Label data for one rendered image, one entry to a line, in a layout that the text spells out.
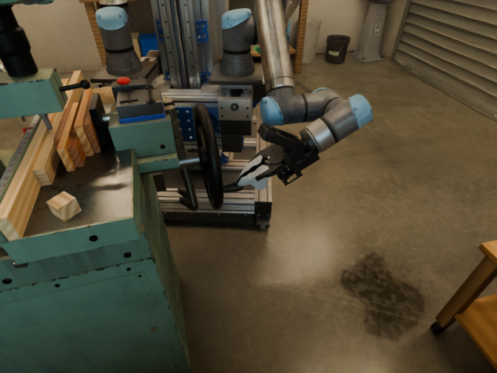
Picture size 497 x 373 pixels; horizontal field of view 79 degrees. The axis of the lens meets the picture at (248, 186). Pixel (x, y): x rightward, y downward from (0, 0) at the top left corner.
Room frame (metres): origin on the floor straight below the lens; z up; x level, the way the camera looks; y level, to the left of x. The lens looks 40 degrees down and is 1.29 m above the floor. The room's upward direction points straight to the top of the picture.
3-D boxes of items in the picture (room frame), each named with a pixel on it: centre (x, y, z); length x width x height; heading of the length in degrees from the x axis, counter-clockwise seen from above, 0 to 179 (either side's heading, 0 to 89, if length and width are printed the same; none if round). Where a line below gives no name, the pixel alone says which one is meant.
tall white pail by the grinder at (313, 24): (4.07, -0.73, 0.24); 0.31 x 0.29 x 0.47; 103
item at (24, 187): (0.61, 0.46, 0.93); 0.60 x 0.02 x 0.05; 16
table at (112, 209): (0.65, 0.34, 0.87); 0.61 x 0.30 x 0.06; 16
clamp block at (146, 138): (0.67, 0.26, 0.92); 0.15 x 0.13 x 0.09; 16
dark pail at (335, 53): (4.04, -1.11, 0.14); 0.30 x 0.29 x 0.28; 13
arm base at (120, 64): (1.35, 0.54, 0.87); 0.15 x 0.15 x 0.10
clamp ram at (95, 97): (0.65, 0.32, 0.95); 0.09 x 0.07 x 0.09; 16
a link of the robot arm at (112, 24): (1.36, 0.54, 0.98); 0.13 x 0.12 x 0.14; 12
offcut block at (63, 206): (0.39, 0.32, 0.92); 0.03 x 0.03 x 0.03; 58
